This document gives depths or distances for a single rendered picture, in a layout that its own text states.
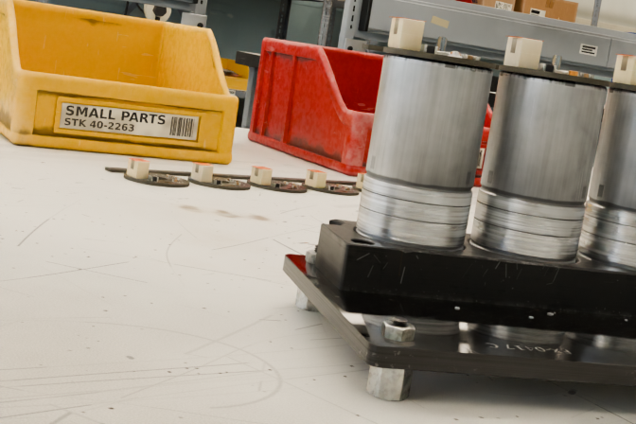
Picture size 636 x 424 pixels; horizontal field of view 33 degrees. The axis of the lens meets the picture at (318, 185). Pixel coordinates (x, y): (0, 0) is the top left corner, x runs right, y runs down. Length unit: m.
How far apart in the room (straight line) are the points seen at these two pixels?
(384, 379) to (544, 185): 0.07
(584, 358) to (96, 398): 0.09
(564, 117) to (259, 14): 4.73
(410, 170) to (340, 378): 0.05
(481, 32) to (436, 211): 2.74
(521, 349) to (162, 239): 0.13
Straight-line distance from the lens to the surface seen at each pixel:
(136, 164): 0.41
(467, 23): 2.95
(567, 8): 5.34
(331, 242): 0.24
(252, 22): 4.95
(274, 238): 0.33
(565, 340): 0.22
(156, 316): 0.23
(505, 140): 0.24
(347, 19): 2.81
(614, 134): 0.26
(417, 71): 0.23
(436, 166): 0.23
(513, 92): 0.24
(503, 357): 0.20
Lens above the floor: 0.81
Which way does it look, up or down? 7 degrees down
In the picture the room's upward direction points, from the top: 9 degrees clockwise
